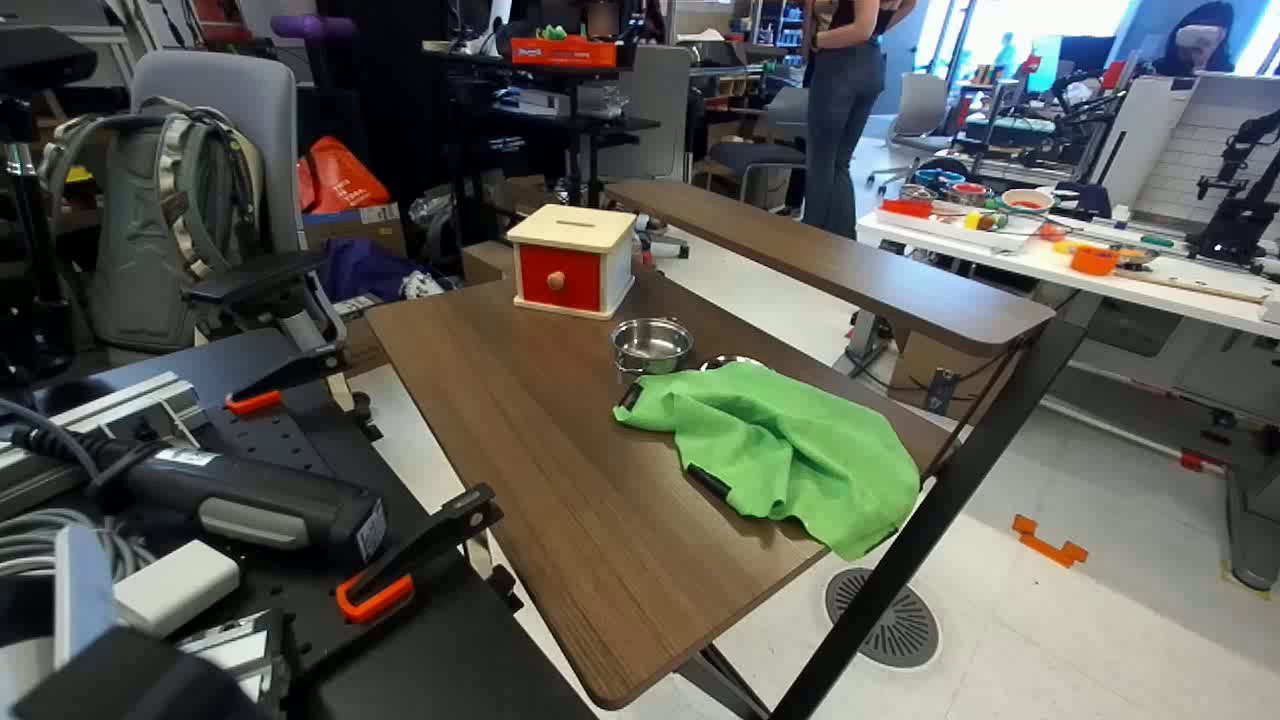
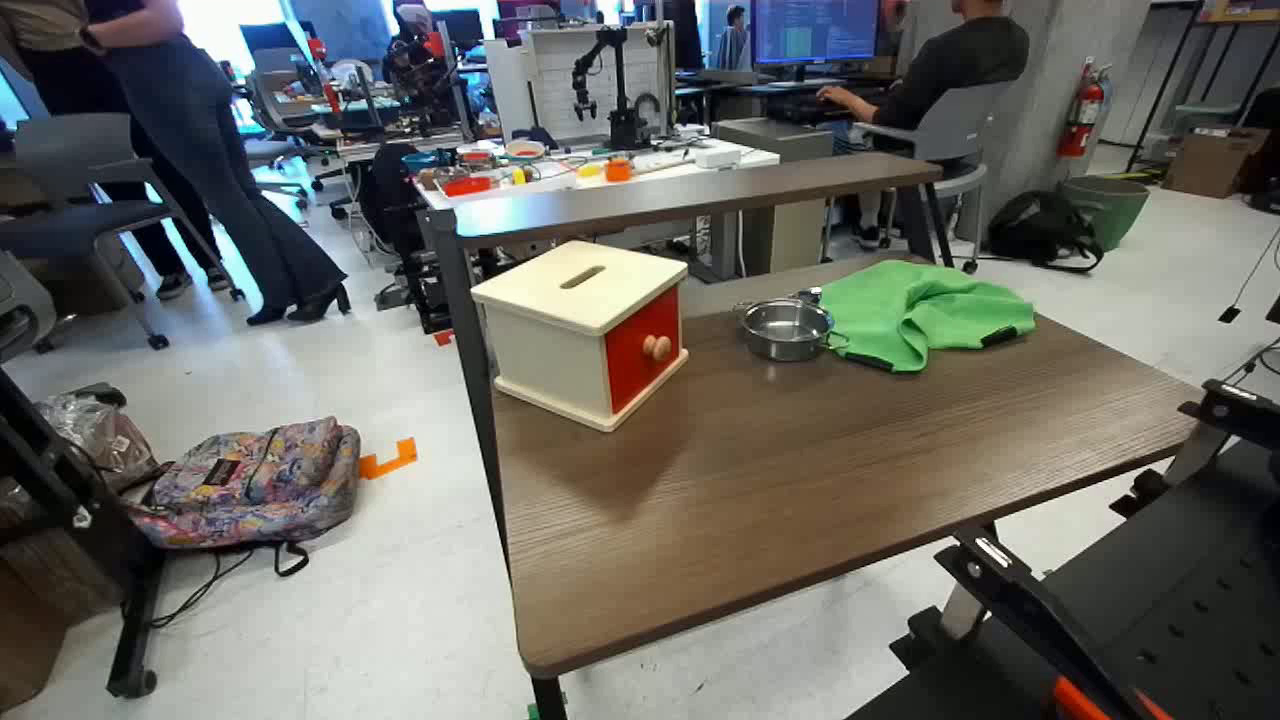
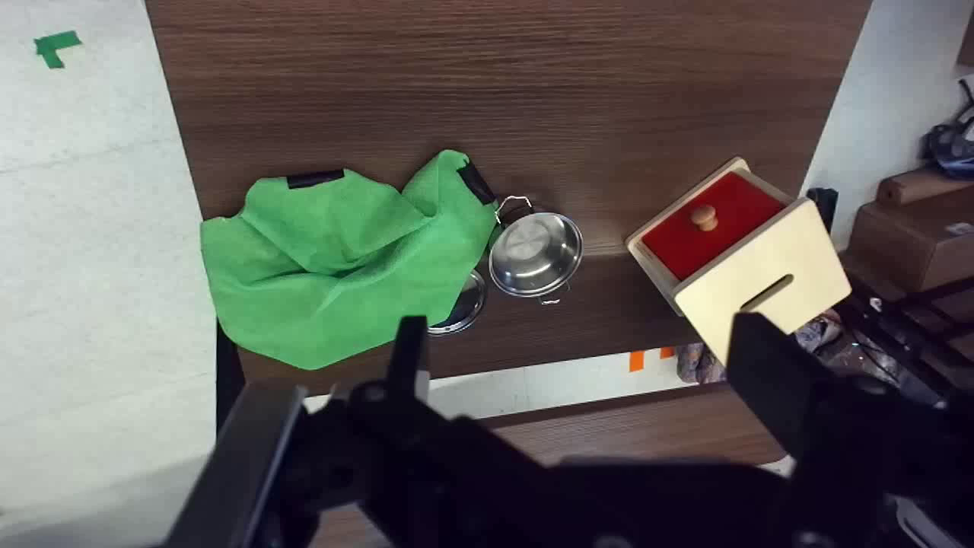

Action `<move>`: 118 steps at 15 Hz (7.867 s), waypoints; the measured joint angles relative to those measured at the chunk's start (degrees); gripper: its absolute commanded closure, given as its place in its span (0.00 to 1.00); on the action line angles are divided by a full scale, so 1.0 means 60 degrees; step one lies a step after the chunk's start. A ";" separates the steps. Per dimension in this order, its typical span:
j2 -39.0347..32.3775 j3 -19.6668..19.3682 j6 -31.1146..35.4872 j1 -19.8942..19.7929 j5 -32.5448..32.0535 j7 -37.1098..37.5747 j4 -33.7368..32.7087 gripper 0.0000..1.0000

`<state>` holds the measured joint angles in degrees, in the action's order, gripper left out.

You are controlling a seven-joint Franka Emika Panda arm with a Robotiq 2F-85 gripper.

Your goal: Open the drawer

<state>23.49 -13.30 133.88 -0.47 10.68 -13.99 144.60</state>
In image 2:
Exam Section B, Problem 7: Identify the red wooden box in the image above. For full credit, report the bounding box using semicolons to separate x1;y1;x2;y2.
602;288;686;419

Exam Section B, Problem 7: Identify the green bin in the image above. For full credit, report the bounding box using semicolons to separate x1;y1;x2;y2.
1056;174;1152;256

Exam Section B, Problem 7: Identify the red fire extinguisher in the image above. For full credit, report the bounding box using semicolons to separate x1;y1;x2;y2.
1056;57;1111;165

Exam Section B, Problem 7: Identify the cardboard box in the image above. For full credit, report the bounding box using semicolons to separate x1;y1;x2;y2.
1163;124;1272;204

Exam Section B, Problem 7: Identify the green cloth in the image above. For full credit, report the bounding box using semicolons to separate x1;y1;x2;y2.
812;256;1039;380

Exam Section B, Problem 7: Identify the colourful patterned backpack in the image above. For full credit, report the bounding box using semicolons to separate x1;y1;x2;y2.
123;414;362;580

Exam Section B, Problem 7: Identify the orange floor bracket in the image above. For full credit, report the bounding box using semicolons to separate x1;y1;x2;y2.
354;436;424;484

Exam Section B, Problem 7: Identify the black metal stand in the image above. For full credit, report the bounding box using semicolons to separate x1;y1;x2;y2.
0;369;170;703

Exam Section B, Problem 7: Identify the white backing board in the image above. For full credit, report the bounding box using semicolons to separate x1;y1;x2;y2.
485;17;678;146

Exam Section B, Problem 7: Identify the dark grey office chair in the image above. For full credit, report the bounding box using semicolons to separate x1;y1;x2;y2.
0;57;184;358

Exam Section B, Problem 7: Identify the red tray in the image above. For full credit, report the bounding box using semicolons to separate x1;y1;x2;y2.
441;174;498;204

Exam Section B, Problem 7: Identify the crumpled plastic bag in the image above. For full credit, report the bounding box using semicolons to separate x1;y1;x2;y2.
36;384;169;495

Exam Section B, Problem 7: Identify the cream wooden slot box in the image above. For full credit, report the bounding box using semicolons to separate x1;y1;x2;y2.
469;237;692;436

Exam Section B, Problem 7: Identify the computer monitor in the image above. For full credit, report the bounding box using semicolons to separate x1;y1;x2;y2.
751;0;883;77

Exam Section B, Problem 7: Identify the standing person in black trousers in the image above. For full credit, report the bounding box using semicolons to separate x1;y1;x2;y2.
0;0;241;306

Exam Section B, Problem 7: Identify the long dark brown table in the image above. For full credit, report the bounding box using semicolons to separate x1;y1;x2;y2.
421;150;960;405

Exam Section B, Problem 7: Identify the seated person in black shirt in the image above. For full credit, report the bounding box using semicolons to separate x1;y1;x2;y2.
812;0;1031;137

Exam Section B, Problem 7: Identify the standing person in flared jeans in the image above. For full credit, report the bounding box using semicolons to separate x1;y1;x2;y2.
78;0;354;329

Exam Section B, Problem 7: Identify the black bag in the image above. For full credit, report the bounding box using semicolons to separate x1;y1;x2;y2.
981;190;1107;282

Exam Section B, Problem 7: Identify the person in dark hoodie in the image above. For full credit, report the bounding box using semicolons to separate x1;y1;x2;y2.
381;0;469;137

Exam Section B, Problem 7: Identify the white cluttered table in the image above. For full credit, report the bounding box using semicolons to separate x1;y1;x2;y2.
413;130;784;216

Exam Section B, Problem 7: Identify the small metal bowl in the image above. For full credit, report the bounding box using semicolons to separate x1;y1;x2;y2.
741;293;836;365

